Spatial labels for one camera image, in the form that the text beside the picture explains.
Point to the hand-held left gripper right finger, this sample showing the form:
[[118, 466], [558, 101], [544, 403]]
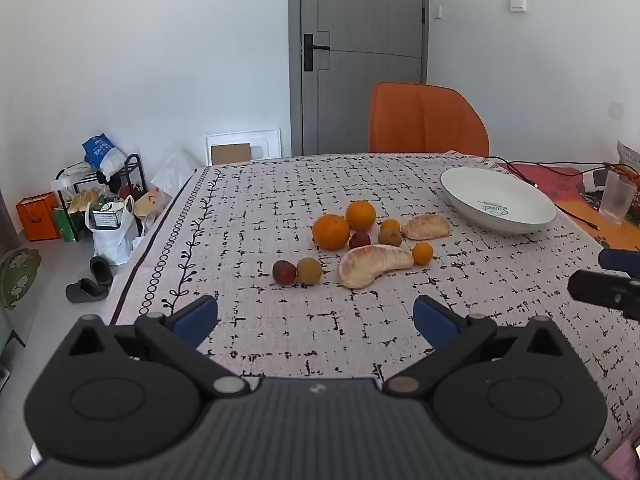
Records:
[[434, 319]]

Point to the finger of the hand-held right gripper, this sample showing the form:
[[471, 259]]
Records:
[[607, 290], [620, 261]]

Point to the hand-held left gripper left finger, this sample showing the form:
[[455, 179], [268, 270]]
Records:
[[196, 319]]

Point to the small tangerine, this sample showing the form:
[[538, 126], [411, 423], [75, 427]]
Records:
[[422, 253]]

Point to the large peeled pomelo segment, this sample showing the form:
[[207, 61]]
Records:
[[372, 266]]

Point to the brown kiwi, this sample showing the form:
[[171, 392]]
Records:
[[390, 238], [309, 271]]

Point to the small peeled pomelo segment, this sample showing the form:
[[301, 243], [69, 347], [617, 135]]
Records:
[[426, 227]]

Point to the small yellow citrus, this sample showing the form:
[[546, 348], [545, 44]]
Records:
[[390, 223]]

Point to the red plum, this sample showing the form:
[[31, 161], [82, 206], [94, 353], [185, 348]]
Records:
[[360, 241], [284, 273]]

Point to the large orange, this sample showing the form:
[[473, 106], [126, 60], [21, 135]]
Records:
[[330, 232]]

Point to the white ceramic plate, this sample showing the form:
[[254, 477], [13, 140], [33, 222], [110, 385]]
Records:
[[490, 190]]

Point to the red orange printed mat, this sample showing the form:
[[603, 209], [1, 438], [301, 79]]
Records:
[[615, 234]]

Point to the clear plastic cup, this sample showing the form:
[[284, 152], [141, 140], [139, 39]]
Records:
[[617, 200]]

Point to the white charger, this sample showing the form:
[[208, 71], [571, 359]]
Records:
[[593, 180]]

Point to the white printed packet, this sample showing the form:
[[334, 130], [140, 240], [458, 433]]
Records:
[[629, 157]]

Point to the dark grey slipper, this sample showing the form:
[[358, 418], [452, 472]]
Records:
[[101, 270], [85, 291]]

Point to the white plastic bag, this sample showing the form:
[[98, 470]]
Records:
[[112, 245]]

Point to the brown paper bag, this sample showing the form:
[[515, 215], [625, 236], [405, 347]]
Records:
[[152, 202]]

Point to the clear plastic bag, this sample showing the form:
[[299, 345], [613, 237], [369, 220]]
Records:
[[172, 175]]

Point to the green box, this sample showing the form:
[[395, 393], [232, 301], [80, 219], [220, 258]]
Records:
[[65, 225]]

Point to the black shoe rack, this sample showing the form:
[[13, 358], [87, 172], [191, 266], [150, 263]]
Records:
[[132, 170]]

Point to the brown cardboard piece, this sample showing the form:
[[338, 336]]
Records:
[[230, 154]]

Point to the green cushion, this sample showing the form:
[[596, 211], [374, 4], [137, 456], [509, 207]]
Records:
[[17, 277]]

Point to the orange box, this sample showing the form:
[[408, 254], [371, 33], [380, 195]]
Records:
[[37, 217]]

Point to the white box with cardboard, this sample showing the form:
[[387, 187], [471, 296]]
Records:
[[240, 136]]

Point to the blue white bag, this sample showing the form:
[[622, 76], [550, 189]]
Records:
[[102, 155]]

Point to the orange chair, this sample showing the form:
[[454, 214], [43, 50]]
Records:
[[425, 120]]

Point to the grey door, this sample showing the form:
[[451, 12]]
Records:
[[365, 35]]

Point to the white wall socket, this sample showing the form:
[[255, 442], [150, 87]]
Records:
[[615, 110]]

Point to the white light switch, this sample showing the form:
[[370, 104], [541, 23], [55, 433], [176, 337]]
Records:
[[517, 2]]

